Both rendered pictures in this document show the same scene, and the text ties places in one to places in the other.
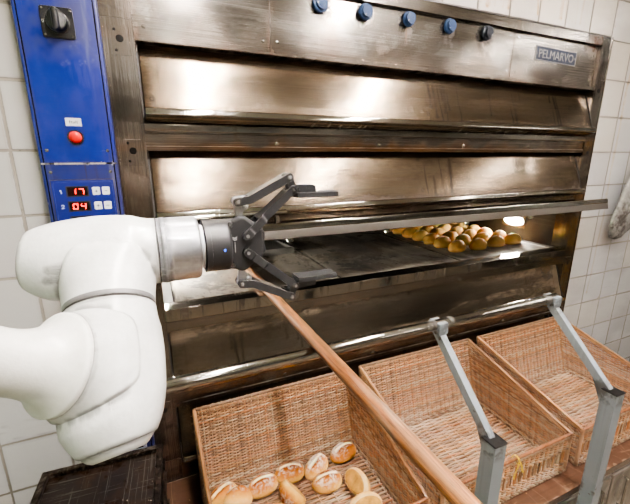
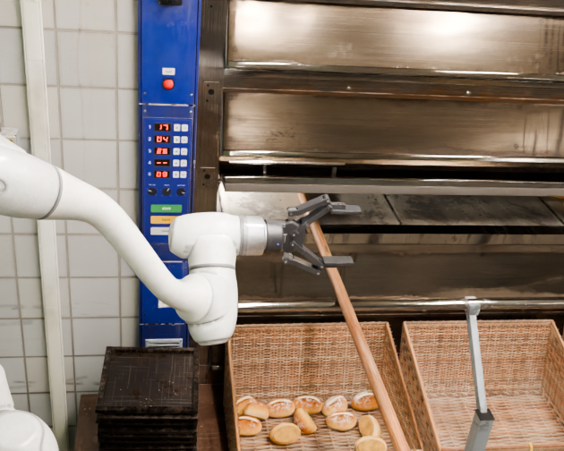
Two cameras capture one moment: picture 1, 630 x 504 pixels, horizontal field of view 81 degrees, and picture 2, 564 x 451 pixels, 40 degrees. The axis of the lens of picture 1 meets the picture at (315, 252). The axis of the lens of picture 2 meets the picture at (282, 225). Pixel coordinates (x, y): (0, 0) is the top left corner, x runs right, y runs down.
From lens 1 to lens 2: 121 cm
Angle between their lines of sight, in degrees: 18
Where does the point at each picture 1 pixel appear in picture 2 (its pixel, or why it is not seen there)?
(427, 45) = not seen: outside the picture
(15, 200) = (114, 127)
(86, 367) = (209, 304)
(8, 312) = not seen: hidden behind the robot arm
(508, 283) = not seen: outside the picture
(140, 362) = (228, 304)
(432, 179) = (534, 133)
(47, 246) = (187, 234)
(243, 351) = (281, 282)
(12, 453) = (79, 325)
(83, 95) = (180, 49)
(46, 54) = (157, 18)
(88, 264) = (207, 248)
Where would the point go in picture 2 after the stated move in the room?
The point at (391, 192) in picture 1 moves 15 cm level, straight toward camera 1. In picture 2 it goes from (474, 146) to (460, 162)
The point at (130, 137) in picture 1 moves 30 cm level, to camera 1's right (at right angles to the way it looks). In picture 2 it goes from (210, 80) to (316, 98)
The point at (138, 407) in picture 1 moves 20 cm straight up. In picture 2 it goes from (226, 325) to (232, 244)
